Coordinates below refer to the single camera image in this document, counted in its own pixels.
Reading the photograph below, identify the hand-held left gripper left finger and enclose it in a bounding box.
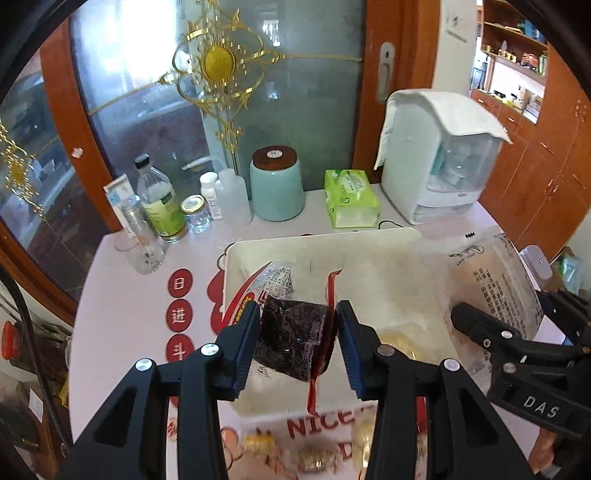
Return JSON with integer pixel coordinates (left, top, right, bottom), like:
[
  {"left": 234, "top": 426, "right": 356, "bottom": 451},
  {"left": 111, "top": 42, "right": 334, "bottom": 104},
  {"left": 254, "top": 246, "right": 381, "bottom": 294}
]
[{"left": 55, "top": 300, "right": 262, "bottom": 480}]

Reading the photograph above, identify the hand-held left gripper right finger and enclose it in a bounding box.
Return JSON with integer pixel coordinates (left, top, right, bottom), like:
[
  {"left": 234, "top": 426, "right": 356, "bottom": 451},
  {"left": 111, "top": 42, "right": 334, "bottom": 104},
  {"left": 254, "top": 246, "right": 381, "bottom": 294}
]
[{"left": 336, "top": 300, "right": 532, "bottom": 480}]

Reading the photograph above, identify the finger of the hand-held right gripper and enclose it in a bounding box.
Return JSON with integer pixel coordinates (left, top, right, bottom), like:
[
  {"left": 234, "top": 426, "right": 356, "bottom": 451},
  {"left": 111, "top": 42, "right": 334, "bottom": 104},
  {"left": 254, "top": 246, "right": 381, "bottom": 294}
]
[
  {"left": 537, "top": 288, "right": 591, "bottom": 344},
  {"left": 450, "top": 302, "right": 591, "bottom": 376}
]

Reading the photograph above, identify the clear printed snack bag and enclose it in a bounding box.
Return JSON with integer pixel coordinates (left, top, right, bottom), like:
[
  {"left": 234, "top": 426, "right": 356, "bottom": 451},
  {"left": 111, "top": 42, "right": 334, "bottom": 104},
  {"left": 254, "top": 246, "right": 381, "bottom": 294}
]
[{"left": 445, "top": 233, "right": 548, "bottom": 384}]

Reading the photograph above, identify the dark red-edged snack packet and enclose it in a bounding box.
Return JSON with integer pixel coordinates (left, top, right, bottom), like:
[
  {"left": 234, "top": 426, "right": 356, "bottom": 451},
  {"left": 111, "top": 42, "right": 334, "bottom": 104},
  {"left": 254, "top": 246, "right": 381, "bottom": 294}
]
[{"left": 252, "top": 270, "right": 345, "bottom": 416}]

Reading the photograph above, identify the white plastic tray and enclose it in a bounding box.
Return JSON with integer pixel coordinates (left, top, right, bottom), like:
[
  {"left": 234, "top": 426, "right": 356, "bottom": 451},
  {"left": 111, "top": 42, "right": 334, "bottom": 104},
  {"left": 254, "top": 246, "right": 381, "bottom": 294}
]
[{"left": 222, "top": 226, "right": 467, "bottom": 418}]

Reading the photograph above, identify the green packet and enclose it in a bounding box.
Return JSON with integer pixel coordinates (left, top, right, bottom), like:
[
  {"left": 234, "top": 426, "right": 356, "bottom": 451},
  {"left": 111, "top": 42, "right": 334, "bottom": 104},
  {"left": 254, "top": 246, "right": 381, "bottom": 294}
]
[{"left": 556, "top": 251, "right": 585, "bottom": 295}]

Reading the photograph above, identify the pale yellow snack packet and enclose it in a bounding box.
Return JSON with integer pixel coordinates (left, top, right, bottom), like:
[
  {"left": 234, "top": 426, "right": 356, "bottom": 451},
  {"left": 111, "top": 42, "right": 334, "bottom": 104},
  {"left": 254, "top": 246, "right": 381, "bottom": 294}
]
[{"left": 376, "top": 330, "right": 419, "bottom": 361}]

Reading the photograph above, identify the clear red-label snack packet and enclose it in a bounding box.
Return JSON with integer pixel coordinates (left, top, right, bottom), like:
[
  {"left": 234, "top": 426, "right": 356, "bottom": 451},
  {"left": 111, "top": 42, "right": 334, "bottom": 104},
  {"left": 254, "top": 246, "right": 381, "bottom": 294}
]
[{"left": 224, "top": 261, "right": 296, "bottom": 328}]

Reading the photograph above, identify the gold wrapped candy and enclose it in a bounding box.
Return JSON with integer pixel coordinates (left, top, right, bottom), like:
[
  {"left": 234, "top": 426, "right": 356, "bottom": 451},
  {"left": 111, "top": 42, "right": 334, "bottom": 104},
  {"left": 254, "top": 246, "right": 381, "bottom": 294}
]
[
  {"left": 298, "top": 445, "right": 341, "bottom": 472},
  {"left": 242, "top": 431, "right": 278, "bottom": 459}
]

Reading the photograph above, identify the white printed tablecloth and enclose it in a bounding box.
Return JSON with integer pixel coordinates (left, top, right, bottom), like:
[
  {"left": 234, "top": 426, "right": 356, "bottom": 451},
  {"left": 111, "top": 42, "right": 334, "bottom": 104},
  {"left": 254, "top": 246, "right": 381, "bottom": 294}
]
[{"left": 67, "top": 182, "right": 555, "bottom": 480}]

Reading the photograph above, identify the glass tumbler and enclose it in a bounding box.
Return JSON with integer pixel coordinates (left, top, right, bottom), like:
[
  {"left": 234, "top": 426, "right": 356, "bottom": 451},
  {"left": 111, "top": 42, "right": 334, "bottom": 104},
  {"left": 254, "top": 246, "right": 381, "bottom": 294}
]
[{"left": 115, "top": 228, "right": 167, "bottom": 276}]

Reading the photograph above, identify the small glass jar gold lid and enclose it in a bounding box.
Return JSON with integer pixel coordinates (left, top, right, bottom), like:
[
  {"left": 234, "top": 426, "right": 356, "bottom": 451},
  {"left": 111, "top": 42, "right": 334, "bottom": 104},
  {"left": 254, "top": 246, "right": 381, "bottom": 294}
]
[{"left": 181, "top": 195, "right": 212, "bottom": 233}]

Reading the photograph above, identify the wooden cabinet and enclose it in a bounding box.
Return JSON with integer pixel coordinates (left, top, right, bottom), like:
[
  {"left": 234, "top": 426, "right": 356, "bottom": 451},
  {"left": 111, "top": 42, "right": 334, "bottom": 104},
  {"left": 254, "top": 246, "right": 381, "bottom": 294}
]
[{"left": 471, "top": 46, "right": 591, "bottom": 259}]

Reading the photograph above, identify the green tissue pack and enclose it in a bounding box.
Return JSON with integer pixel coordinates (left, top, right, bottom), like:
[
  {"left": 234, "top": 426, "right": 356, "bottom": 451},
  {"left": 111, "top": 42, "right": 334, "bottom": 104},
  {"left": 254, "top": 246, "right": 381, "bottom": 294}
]
[{"left": 324, "top": 169, "right": 383, "bottom": 229}]

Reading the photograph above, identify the white squeeze bottle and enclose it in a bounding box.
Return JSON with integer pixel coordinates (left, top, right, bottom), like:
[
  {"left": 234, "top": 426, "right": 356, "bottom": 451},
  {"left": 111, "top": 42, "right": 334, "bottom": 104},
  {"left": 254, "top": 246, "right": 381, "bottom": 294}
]
[{"left": 182, "top": 156, "right": 253, "bottom": 226}]

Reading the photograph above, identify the small white pill bottle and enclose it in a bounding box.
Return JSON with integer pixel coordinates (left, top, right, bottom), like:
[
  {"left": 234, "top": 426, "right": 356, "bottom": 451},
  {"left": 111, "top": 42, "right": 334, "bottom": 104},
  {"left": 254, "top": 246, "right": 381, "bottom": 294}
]
[{"left": 200, "top": 172, "right": 224, "bottom": 220}]

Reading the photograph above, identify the teal ceramic jar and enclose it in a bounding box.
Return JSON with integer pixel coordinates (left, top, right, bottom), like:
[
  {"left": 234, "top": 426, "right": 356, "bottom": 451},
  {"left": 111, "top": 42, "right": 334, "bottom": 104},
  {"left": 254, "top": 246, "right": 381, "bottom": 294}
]
[{"left": 250, "top": 145, "right": 305, "bottom": 222}]

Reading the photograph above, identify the clear bottle green label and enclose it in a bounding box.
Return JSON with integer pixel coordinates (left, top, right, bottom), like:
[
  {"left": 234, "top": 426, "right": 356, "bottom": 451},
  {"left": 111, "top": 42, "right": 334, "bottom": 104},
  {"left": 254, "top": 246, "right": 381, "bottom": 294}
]
[{"left": 134, "top": 154, "right": 189, "bottom": 243}]

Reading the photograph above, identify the white appliance with cloth cover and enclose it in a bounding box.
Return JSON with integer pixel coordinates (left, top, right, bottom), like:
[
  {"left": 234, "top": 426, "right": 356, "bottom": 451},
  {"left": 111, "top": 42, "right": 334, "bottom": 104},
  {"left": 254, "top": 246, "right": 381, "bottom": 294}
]
[{"left": 381, "top": 90, "right": 504, "bottom": 225}]

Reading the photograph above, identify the slim clear bottle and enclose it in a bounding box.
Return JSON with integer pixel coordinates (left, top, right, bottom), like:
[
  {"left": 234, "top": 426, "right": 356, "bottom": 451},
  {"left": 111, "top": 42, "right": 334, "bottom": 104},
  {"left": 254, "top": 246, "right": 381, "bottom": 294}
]
[{"left": 121, "top": 194, "right": 146, "bottom": 245}]

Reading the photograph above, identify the white and blue carton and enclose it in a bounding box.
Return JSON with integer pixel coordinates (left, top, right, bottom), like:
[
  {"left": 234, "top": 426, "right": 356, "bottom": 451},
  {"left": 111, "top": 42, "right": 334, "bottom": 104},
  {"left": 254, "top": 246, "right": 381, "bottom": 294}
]
[{"left": 103, "top": 175, "right": 139, "bottom": 232}]

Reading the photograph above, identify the white cloth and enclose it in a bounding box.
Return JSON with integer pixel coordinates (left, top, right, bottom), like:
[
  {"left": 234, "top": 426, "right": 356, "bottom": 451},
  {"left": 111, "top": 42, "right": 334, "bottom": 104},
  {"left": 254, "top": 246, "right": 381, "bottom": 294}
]
[{"left": 374, "top": 89, "right": 513, "bottom": 169}]

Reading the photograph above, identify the wooden glass door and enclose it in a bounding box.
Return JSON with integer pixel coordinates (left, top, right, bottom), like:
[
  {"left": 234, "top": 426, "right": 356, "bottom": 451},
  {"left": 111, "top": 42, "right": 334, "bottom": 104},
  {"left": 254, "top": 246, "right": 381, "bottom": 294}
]
[{"left": 39, "top": 0, "right": 444, "bottom": 319}]

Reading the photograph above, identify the thick black cable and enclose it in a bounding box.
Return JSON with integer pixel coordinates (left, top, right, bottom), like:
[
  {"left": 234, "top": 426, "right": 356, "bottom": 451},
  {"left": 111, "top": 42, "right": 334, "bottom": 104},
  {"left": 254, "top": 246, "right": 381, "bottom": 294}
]
[{"left": 0, "top": 268, "right": 72, "bottom": 446}]

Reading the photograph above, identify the wooden wall shelf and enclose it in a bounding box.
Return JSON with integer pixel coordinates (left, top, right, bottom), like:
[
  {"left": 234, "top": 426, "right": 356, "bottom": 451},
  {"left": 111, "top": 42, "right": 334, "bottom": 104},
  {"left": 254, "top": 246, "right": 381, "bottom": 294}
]
[{"left": 480, "top": 0, "right": 550, "bottom": 125}]

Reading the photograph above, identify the silver door handle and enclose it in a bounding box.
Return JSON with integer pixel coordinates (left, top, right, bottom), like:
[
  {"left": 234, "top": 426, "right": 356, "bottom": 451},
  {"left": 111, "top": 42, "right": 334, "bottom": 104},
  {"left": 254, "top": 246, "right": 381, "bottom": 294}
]
[{"left": 375, "top": 42, "right": 395, "bottom": 104}]

